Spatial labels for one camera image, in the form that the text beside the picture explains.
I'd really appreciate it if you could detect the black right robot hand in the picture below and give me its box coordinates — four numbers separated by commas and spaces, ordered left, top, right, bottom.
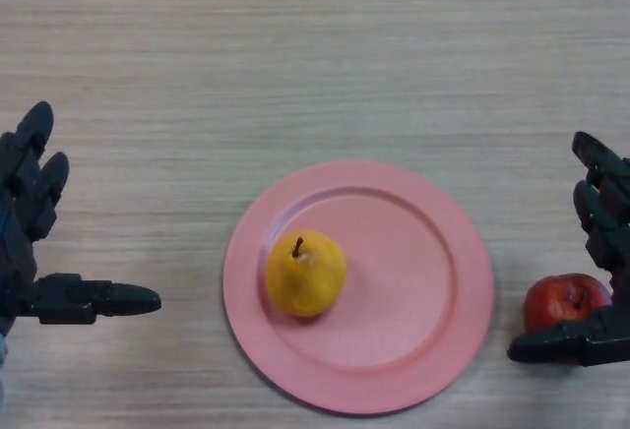
507, 130, 630, 369

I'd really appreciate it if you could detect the pink round plate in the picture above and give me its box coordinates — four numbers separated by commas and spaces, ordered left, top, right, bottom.
221, 160, 495, 417

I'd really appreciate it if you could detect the yellow pear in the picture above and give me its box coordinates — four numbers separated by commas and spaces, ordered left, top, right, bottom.
264, 230, 348, 320

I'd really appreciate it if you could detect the red apple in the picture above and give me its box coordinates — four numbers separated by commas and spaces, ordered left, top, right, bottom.
522, 274, 614, 366

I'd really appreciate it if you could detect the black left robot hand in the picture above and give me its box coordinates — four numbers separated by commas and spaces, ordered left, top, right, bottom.
0, 100, 162, 337

